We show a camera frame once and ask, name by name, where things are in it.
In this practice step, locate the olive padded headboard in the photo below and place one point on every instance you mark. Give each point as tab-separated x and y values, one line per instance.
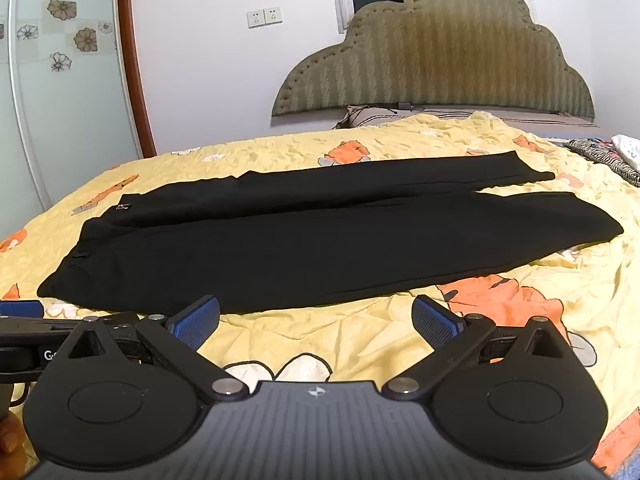
440	50

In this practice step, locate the white patterned cloth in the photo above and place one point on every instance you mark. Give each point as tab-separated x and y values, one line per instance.
629	149

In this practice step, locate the white wall socket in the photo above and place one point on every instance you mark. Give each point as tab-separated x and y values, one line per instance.
273	15
256	19

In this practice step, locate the black pants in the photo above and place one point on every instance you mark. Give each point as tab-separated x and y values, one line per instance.
300	240

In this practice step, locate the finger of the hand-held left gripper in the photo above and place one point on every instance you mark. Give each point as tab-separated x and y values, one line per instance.
20	308

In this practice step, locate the brown wooden door frame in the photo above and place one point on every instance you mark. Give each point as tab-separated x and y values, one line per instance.
136	60

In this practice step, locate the zebra striped cloth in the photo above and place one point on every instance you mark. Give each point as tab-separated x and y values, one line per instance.
600	157

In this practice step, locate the yellow carrot printed blanket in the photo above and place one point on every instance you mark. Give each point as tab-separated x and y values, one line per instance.
350	332

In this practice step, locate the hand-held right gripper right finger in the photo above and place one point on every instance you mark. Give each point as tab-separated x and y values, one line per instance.
434	321

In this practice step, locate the person's left hand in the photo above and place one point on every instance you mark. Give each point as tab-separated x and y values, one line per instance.
10	435

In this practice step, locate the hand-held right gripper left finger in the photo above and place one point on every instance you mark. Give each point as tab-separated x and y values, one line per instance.
195	322

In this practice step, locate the brown striped pillow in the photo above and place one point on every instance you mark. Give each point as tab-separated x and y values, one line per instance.
450	114

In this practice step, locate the flower printed wardrobe door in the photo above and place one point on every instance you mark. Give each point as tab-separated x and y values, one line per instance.
70	85

